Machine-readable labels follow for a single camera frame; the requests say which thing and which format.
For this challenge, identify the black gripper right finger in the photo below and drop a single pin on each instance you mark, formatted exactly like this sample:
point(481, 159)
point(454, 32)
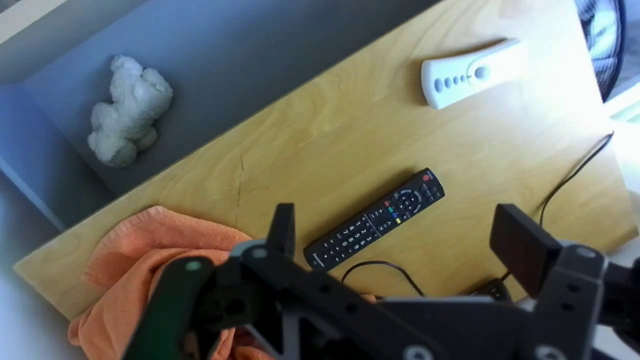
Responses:
point(523, 249)

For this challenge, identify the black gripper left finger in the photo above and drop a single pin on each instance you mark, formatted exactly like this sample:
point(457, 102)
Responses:
point(281, 230)

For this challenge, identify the black TV remote controller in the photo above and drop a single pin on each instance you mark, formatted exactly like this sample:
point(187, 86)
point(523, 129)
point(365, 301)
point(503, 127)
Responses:
point(372, 220)

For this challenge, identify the white remote controller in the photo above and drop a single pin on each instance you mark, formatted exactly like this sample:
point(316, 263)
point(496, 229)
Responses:
point(467, 72)

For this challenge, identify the orange towel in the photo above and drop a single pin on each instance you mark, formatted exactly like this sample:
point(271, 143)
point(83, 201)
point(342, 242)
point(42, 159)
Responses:
point(133, 257)

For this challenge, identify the grey open drawer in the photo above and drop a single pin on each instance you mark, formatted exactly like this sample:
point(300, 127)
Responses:
point(233, 66)

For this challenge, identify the white plush toy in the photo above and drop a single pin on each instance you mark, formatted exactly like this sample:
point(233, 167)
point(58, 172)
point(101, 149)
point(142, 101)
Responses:
point(131, 106)

